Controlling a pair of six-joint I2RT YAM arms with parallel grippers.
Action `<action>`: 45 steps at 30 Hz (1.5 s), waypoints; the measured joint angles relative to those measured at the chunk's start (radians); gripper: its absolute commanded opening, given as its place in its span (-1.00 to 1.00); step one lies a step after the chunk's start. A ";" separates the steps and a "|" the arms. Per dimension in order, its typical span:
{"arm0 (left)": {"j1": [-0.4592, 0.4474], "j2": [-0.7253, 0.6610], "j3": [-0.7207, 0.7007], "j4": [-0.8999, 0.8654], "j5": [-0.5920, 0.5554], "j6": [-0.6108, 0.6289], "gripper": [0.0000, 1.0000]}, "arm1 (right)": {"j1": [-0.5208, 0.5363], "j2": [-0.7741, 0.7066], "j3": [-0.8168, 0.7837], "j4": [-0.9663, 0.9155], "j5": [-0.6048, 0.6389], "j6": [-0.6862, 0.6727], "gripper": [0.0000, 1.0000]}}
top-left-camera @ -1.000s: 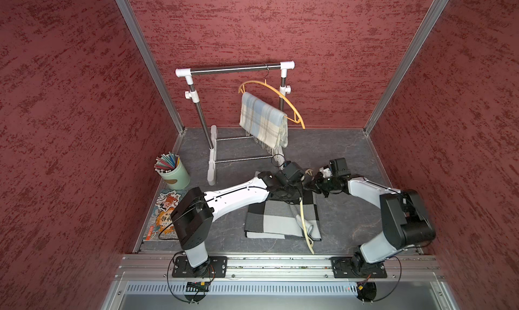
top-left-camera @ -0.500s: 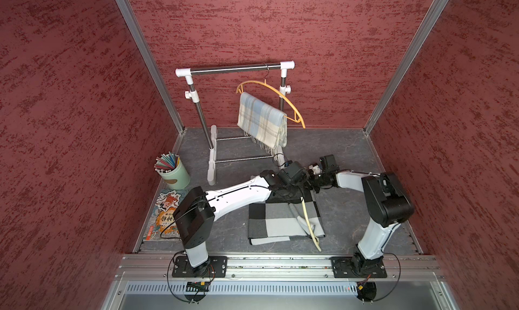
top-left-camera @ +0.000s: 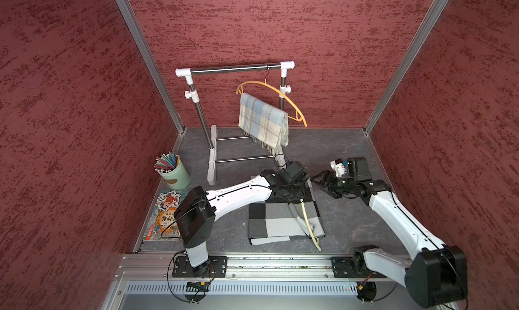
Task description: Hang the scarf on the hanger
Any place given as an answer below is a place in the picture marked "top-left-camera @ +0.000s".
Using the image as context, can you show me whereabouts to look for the coloured pencils bundle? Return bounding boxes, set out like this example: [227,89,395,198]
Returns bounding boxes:
[154,152,180,174]

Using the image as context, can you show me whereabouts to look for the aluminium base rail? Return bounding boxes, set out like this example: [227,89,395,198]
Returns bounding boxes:
[114,253,394,282]

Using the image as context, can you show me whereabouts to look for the blue plaid fringed scarf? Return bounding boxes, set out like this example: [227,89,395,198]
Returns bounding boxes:
[238,93,289,152]

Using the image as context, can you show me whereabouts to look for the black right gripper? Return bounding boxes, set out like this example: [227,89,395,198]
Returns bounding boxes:
[310,169,356,198]

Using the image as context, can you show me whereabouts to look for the colourful picture book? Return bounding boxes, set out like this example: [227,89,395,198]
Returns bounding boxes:
[143,189,188,241]

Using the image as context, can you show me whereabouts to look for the green pencil cup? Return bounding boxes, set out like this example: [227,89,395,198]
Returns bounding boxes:
[156,159,191,190]

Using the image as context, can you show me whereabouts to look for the cream plastic hanger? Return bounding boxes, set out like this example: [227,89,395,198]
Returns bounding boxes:
[300,200,322,252]

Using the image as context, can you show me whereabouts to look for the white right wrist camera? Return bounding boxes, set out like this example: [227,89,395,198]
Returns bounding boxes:
[330,159,348,178]

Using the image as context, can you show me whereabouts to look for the orange plastic hanger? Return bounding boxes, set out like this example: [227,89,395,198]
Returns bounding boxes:
[236,80,308,128]

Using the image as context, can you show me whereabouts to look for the white and steel clothes rack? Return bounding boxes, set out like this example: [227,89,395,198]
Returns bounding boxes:
[175,61,308,186]

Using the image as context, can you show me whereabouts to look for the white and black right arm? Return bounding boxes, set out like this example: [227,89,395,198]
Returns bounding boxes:
[310,157,468,308]

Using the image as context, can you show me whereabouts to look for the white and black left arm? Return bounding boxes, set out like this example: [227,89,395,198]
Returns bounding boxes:
[174,161,308,277]

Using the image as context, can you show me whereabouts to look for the grey checkered scarf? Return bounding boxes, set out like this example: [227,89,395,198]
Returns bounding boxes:
[247,181,326,245]

